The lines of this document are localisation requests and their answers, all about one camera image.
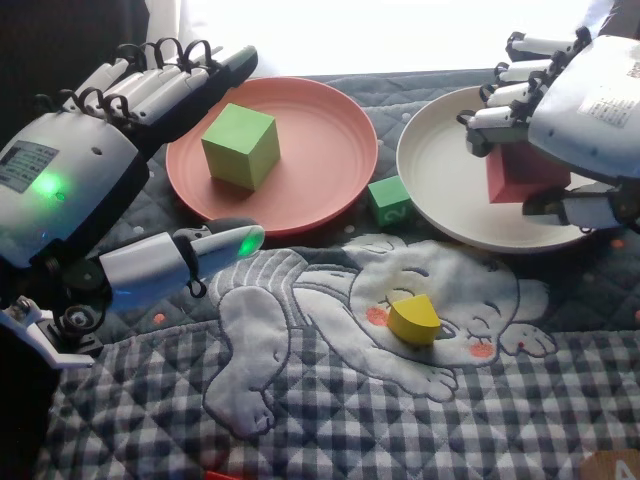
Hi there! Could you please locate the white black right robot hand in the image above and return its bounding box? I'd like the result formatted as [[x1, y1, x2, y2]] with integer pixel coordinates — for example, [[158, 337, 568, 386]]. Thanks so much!
[[457, 27, 640, 235]]

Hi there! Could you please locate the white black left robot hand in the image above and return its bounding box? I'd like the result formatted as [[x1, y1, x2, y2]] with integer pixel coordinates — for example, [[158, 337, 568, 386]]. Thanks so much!
[[0, 39, 266, 314]]

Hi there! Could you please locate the red foam cube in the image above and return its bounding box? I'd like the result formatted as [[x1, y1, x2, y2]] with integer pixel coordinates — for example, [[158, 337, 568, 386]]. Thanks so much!
[[485, 144, 572, 205]]

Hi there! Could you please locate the large green foam cube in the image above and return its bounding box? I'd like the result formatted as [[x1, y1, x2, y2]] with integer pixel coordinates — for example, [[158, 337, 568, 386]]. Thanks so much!
[[200, 103, 279, 192]]

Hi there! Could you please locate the white plate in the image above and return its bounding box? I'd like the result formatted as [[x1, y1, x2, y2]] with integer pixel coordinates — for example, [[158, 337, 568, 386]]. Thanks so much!
[[396, 84, 621, 254]]

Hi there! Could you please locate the small green number cube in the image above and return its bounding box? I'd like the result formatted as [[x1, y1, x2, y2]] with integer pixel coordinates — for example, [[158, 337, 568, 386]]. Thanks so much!
[[367, 174, 414, 229]]

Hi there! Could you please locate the pink plate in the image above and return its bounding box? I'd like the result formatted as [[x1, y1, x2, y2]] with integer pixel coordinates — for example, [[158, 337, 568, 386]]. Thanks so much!
[[164, 76, 380, 237]]

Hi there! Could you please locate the yellow quarter-round block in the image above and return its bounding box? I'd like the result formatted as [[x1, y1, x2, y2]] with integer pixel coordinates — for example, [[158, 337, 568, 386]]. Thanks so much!
[[387, 293, 442, 347]]

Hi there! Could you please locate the wooden letter block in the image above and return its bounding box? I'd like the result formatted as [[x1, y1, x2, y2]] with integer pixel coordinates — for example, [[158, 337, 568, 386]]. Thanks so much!
[[582, 448, 640, 480]]

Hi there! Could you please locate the grey bear print quilt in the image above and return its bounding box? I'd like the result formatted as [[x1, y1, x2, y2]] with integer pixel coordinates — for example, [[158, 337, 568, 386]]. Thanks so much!
[[34, 64, 640, 480]]

